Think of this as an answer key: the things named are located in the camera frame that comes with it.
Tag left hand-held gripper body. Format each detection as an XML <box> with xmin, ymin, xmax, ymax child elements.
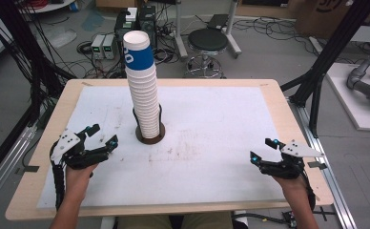
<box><xmin>50</xmin><ymin>128</ymin><xmax>111</xmax><ymax>171</ymax></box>

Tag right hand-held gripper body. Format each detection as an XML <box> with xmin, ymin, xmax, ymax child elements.
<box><xmin>258</xmin><ymin>139</ymin><xmax>326</xmax><ymax>180</ymax></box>

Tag dark brown cup holder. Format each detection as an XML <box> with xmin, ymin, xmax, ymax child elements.
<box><xmin>132</xmin><ymin>104</ymin><xmax>167</xmax><ymax>146</ymax></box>

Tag stack of paper cups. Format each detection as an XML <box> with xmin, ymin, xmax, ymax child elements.
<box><xmin>122</xmin><ymin>30</ymin><xmax>162</xmax><ymax>139</ymax></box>

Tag person's right hand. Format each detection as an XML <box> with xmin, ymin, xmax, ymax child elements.
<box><xmin>270</xmin><ymin>173</ymin><xmax>309</xmax><ymax>193</ymax></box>

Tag person's left hand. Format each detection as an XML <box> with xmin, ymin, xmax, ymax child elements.
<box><xmin>64</xmin><ymin>162</ymin><xmax>99</xmax><ymax>196</ymax></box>

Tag black tape piece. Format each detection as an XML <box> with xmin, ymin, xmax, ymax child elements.
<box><xmin>14</xmin><ymin>165</ymin><xmax>41</xmax><ymax>176</ymax></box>
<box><xmin>307</xmin><ymin>160</ymin><xmax>328</xmax><ymax>171</ymax></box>

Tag white table mat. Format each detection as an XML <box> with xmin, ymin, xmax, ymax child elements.
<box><xmin>36</xmin><ymin>85</ymin><xmax>288</xmax><ymax>210</ymax></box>

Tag person's khaki pants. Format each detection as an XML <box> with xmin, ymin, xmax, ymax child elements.
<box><xmin>117</xmin><ymin>212</ymin><xmax>234</xmax><ymax>229</ymax></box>

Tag grey power supply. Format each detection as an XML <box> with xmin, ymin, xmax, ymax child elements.
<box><xmin>91</xmin><ymin>33</ymin><xmax>106</xmax><ymax>60</ymax></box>
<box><xmin>102</xmin><ymin>33</ymin><xmax>117</xmax><ymax>61</ymax></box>

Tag white platform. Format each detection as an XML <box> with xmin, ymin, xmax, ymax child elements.
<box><xmin>325</xmin><ymin>62</ymin><xmax>370</xmax><ymax>133</ymax></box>

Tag white stand leg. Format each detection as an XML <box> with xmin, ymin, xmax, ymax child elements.
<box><xmin>225</xmin><ymin>0</ymin><xmax>242</xmax><ymax>59</ymax></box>
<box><xmin>173</xmin><ymin>0</ymin><xmax>189</xmax><ymax>60</ymax></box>

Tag black computer tower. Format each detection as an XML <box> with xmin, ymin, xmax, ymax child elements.
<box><xmin>137</xmin><ymin>5</ymin><xmax>157</xmax><ymax>49</ymax></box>

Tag small white box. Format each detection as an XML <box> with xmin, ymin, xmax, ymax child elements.
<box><xmin>125</xmin><ymin>7</ymin><xmax>139</xmax><ymax>23</ymax></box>

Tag black round stool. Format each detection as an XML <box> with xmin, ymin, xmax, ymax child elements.
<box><xmin>183</xmin><ymin>28</ymin><xmax>230</xmax><ymax>80</ymax></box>

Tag cardboard box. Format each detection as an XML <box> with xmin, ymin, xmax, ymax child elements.
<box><xmin>295</xmin><ymin>0</ymin><xmax>355</xmax><ymax>40</ymax></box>

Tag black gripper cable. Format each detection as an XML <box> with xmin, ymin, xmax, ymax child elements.
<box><xmin>300</xmin><ymin>171</ymin><xmax>317</xmax><ymax>212</ymax></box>

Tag aluminium rail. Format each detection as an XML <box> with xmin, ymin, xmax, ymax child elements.
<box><xmin>287</xmin><ymin>97</ymin><xmax>359</xmax><ymax>229</ymax></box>
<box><xmin>0</xmin><ymin>125</ymin><xmax>38</xmax><ymax>214</ymax></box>

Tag black frame post with cables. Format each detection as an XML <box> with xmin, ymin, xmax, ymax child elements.
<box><xmin>0</xmin><ymin>0</ymin><xmax>77</xmax><ymax>189</ymax></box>

